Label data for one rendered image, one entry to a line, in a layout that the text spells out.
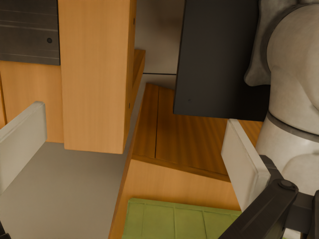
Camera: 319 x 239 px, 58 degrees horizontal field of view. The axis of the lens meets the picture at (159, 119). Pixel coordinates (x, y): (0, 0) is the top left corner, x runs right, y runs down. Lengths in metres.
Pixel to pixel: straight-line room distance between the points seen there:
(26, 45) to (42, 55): 0.04
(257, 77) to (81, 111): 0.38
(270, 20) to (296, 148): 0.26
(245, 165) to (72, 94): 0.53
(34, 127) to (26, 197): 1.89
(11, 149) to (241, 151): 0.13
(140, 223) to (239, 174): 0.66
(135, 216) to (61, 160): 1.08
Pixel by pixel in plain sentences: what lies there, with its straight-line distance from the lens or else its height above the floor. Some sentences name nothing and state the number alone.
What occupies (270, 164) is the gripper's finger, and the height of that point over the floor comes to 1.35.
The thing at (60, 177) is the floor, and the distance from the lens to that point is 1.92.
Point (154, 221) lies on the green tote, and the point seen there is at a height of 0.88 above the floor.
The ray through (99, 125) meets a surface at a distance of 0.66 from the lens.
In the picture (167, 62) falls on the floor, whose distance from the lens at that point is 1.52.
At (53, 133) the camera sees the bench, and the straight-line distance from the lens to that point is 0.73.
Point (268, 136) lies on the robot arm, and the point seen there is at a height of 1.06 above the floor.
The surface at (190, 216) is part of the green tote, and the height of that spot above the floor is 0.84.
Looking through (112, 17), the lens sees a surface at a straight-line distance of 0.60.
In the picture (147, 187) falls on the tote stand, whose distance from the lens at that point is 0.87.
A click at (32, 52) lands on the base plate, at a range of 0.66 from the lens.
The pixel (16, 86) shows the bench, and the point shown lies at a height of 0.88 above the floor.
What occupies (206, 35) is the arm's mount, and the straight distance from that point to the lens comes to 0.61.
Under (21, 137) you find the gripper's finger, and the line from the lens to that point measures 0.19.
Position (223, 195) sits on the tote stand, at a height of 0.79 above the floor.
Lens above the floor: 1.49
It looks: 67 degrees down
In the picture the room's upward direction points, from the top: 178 degrees counter-clockwise
